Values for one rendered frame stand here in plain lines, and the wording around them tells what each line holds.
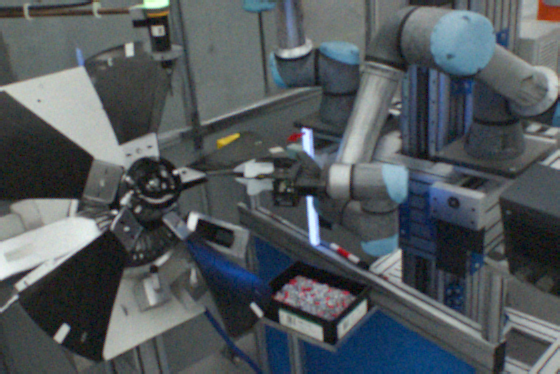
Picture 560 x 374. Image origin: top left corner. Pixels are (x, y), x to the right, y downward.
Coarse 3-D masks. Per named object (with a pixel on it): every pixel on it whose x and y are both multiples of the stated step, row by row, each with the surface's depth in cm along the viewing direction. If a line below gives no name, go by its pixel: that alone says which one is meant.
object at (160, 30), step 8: (152, 16) 128; (160, 16) 128; (152, 24) 129; (160, 24) 128; (168, 24) 130; (152, 32) 130; (160, 32) 129; (168, 32) 130; (160, 40) 130; (168, 40) 131; (160, 48) 131; (168, 48) 131; (160, 64) 133; (168, 64) 133
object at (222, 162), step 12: (252, 132) 163; (228, 144) 158; (240, 144) 158; (252, 144) 157; (264, 144) 158; (216, 156) 152; (228, 156) 151; (240, 156) 151; (252, 156) 151; (192, 168) 147; (204, 168) 145; (216, 168) 144; (228, 168) 145
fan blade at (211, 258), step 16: (192, 240) 137; (192, 256) 134; (208, 256) 138; (224, 256) 146; (208, 272) 134; (224, 272) 138; (240, 272) 145; (208, 288) 131; (224, 288) 135; (240, 288) 139; (256, 288) 144; (224, 304) 132; (240, 304) 135; (256, 304) 140; (224, 320) 130; (240, 320) 133; (256, 320) 136
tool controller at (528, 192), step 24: (528, 168) 116; (552, 168) 114; (504, 192) 113; (528, 192) 111; (552, 192) 109; (504, 216) 115; (528, 216) 109; (552, 216) 106; (504, 240) 119; (528, 240) 113; (552, 240) 108; (528, 264) 117; (552, 264) 112; (552, 288) 115
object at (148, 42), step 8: (136, 8) 129; (144, 8) 129; (136, 16) 129; (144, 16) 129; (136, 24) 130; (144, 24) 129; (144, 32) 130; (144, 40) 131; (152, 40) 132; (144, 48) 132; (152, 48) 132; (176, 48) 132; (152, 56) 130; (160, 56) 129; (168, 56) 130; (176, 56) 131
